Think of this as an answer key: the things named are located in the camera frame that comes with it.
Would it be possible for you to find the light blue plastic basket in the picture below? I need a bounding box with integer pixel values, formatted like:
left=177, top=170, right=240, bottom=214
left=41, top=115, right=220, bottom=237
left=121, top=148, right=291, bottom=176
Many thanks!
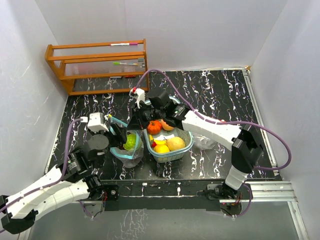
left=142, top=95, right=195, bottom=164

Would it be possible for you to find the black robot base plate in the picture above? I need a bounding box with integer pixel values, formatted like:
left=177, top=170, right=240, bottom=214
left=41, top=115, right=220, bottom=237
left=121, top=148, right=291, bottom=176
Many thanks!
left=52, top=178, right=254, bottom=213

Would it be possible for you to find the red zipper clear bag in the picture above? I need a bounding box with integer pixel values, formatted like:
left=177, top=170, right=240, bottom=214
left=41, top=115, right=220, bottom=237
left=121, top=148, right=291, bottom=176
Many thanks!
left=192, top=131, right=226, bottom=150

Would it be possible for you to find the wooden shelf rack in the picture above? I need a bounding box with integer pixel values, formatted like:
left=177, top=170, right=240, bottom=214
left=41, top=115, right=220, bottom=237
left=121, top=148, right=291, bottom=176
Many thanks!
left=44, top=39, right=148, bottom=96

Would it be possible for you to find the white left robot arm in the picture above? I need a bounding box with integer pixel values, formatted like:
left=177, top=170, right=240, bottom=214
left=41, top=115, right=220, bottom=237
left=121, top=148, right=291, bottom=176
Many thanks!
left=0, top=123, right=127, bottom=235

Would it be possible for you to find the aluminium frame rail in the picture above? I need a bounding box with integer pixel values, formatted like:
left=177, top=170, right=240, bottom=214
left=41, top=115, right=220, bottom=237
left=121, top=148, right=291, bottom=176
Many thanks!
left=242, top=66, right=309, bottom=240

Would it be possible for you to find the green bumpy fruit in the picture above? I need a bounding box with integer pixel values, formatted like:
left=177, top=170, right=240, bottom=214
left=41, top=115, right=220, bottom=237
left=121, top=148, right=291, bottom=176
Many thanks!
left=123, top=133, right=141, bottom=151

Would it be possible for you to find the blue zipper clear bag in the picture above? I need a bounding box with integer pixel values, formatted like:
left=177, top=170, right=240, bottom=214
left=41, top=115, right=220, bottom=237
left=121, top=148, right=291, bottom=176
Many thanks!
left=110, top=130, right=144, bottom=168

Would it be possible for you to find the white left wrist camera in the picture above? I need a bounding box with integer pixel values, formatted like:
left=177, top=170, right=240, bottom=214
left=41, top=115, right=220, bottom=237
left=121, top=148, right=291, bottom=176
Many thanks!
left=80, top=112, right=109, bottom=133

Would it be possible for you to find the pink orange peach fruit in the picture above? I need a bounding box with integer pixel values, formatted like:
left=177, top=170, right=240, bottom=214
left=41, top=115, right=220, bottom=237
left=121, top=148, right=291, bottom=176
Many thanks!
left=160, top=119, right=175, bottom=131

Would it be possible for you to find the yellow banana toy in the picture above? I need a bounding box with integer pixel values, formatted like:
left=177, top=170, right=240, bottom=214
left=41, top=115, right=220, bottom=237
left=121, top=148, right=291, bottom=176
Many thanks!
left=149, top=134, right=167, bottom=146

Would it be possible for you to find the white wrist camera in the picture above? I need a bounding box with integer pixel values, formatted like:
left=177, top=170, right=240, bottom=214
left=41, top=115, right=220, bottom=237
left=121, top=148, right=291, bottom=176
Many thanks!
left=80, top=112, right=109, bottom=133
left=129, top=87, right=145, bottom=109

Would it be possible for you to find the orange pumpkin toy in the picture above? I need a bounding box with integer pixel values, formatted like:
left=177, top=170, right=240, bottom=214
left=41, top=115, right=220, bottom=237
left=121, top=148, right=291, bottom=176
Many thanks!
left=147, top=120, right=162, bottom=135

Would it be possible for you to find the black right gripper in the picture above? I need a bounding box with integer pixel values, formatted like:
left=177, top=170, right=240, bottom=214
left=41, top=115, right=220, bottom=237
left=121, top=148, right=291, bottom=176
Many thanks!
left=126, top=102, right=165, bottom=131

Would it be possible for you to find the yellow lemon fruit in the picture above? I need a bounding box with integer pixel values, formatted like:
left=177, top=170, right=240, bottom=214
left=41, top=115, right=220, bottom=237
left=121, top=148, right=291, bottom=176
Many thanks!
left=153, top=144, right=170, bottom=154

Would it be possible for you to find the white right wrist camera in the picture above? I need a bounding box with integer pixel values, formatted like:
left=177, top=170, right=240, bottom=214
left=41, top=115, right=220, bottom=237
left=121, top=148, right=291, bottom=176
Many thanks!
left=129, top=87, right=145, bottom=109

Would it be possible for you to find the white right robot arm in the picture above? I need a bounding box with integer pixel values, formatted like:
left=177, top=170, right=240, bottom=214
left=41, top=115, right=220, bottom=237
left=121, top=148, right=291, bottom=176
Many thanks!
left=127, top=87, right=264, bottom=199

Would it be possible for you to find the pink white marker pen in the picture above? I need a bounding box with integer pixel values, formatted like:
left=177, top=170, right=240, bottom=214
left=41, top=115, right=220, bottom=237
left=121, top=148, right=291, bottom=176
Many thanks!
left=110, top=42, right=138, bottom=47

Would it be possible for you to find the green capped marker pen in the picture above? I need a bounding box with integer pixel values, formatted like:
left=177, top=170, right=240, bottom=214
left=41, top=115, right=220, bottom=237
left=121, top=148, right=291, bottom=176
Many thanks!
left=112, top=61, right=138, bottom=66

